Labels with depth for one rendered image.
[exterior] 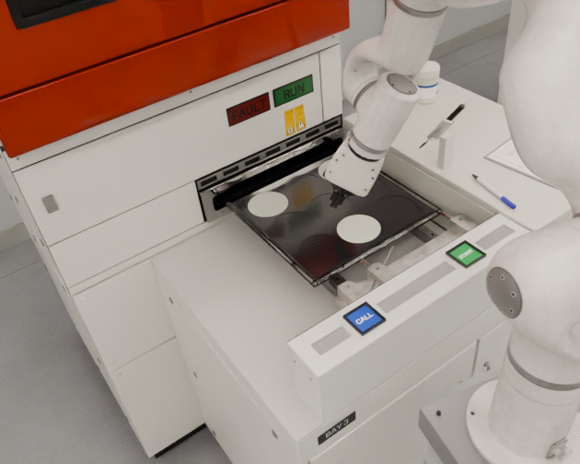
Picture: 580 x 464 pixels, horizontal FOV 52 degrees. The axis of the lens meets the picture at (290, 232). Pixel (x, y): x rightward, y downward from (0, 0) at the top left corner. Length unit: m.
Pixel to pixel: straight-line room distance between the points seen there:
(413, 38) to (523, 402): 0.58
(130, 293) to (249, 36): 0.69
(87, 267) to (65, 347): 1.13
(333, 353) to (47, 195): 0.67
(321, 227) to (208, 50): 0.46
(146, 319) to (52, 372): 0.93
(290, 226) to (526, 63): 0.77
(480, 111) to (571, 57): 0.91
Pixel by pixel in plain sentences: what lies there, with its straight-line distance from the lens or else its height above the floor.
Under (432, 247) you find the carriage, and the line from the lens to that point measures 1.36.
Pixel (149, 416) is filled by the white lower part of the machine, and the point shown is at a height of 0.27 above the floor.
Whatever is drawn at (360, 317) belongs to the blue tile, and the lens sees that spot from 1.10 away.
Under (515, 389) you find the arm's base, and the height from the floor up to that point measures 1.02.
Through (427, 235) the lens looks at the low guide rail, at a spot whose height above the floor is 0.85.
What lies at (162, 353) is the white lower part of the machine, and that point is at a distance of 1.75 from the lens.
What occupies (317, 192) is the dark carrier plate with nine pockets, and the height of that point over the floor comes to 0.90.
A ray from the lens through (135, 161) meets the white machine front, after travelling 1.37.
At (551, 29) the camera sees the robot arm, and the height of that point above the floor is 1.49.
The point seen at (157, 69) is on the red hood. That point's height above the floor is 1.29.
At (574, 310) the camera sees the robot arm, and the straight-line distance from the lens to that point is 0.78.
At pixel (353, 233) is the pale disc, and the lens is 1.36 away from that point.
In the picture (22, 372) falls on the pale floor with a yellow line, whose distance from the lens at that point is 2.56.
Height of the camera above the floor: 1.79
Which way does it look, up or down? 40 degrees down
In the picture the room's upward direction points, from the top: 7 degrees counter-clockwise
